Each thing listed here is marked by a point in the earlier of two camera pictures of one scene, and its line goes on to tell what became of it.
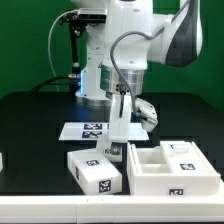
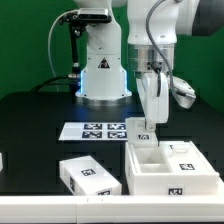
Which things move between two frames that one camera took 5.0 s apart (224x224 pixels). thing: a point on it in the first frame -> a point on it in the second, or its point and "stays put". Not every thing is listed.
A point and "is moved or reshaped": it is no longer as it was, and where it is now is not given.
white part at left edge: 1,161 stays put
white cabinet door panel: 185,159 stays put
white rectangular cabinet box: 94,173 is moved or reshaped
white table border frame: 112,209 stays put
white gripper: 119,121 -> 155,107
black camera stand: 77,21 stays put
